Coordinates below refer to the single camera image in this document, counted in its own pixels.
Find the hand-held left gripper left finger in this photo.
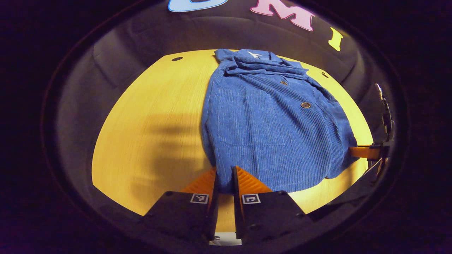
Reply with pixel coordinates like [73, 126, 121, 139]
[141, 168, 220, 243]

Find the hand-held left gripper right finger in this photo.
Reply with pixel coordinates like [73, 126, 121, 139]
[231, 166, 313, 244]

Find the blue corduroy jacket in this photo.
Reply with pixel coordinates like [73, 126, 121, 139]
[201, 49, 361, 194]

